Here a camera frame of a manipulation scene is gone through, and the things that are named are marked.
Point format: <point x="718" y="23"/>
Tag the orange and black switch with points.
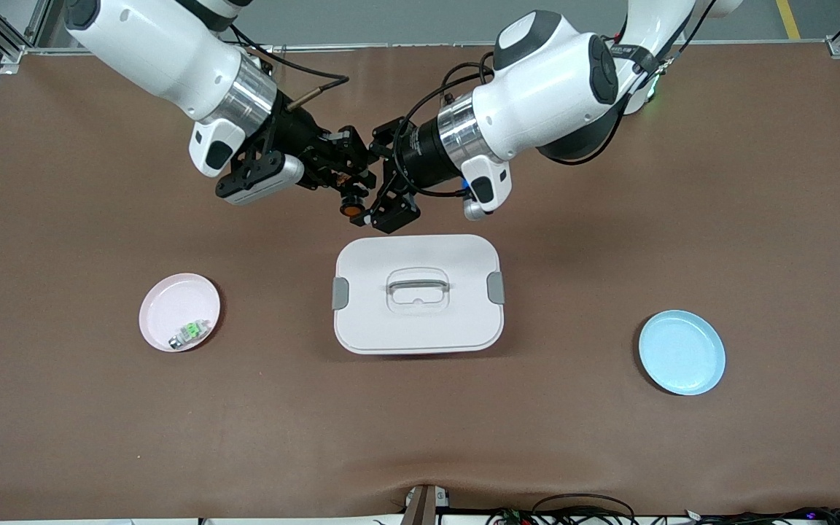
<point x="351" y="208"/>

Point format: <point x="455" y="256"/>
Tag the brown table mat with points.
<point x="99" y="423"/>

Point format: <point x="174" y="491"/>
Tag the white lidded box grey latches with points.
<point x="420" y="328"/>

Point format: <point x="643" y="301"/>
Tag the green and grey switch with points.
<point x="190" y="333"/>

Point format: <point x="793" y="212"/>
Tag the pink round plate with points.
<point x="172" y="306"/>

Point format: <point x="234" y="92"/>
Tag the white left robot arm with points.
<point x="551" y="87"/>

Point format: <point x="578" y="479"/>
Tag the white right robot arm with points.
<point x="165" y="58"/>

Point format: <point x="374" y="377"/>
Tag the grey camera stand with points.
<point x="424" y="504"/>

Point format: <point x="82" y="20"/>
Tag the light blue round plate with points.
<point x="682" y="354"/>

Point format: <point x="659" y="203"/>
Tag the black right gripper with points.
<point x="299" y="133"/>

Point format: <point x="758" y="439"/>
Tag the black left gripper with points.
<point x="418" y="154"/>

